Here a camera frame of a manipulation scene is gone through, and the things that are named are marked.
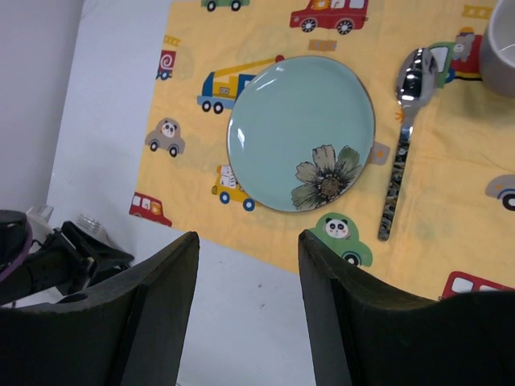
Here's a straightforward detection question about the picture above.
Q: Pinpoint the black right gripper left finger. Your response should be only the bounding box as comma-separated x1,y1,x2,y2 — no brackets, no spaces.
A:
1,232,200,385

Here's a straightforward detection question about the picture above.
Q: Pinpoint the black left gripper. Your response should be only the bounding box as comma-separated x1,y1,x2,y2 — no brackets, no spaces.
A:
52,214,134,296

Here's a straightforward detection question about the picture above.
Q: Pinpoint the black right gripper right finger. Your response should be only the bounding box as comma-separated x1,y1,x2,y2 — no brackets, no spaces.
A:
298,231,514,385

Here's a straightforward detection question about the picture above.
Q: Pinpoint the yellow car-print cloth placemat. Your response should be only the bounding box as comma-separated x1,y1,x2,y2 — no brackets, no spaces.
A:
130,1,514,298

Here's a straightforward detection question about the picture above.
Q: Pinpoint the green ceramic plate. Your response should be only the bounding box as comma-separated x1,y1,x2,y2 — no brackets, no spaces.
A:
227,55,376,212

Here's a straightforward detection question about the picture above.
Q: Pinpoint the silver metal spoon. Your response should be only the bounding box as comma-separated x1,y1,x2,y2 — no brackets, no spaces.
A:
377,47,438,241

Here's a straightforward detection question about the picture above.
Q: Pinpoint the lavender ceramic mug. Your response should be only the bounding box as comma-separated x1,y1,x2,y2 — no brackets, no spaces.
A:
480,0,514,98

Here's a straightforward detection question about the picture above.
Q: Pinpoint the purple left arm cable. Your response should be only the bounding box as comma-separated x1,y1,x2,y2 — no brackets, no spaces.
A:
0,224,34,285

